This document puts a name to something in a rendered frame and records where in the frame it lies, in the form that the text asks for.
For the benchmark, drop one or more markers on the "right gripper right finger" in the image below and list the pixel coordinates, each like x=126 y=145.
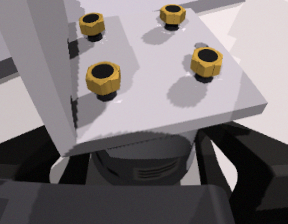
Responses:
x=261 y=192

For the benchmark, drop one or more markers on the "grey metal bracket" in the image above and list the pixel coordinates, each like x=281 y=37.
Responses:
x=158 y=95

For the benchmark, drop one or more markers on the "yellow hex nut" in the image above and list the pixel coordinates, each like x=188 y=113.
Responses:
x=172 y=14
x=206 y=61
x=103 y=78
x=91 y=24

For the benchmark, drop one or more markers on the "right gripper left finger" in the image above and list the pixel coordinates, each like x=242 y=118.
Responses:
x=30 y=156

